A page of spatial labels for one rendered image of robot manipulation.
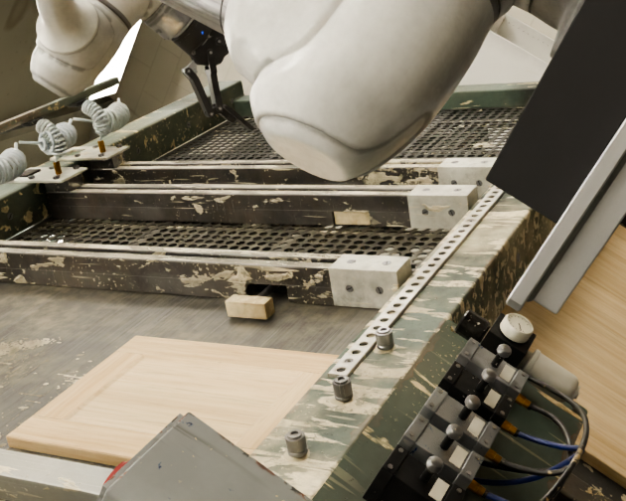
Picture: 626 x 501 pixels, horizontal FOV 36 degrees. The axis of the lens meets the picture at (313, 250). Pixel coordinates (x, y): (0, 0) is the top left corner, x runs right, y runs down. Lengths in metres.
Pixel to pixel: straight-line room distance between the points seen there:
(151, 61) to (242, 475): 6.99
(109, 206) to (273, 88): 1.50
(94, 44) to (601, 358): 1.16
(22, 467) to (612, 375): 1.19
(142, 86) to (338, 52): 7.00
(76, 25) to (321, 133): 0.82
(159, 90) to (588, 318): 5.93
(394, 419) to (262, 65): 0.54
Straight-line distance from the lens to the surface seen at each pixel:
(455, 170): 2.07
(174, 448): 0.83
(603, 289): 2.28
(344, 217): 2.01
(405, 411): 1.27
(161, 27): 1.73
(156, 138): 2.83
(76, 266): 1.96
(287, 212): 2.07
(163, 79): 7.71
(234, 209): 2.13
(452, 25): 0.88
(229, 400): 1.40
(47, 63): 1.65
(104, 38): 1.65
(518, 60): 5.16
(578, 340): 2.07
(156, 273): 1.84
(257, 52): 0.89
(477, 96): 2.81
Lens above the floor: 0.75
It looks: 11 degrees up
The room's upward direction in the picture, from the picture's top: 57 degrees counter-clockwise
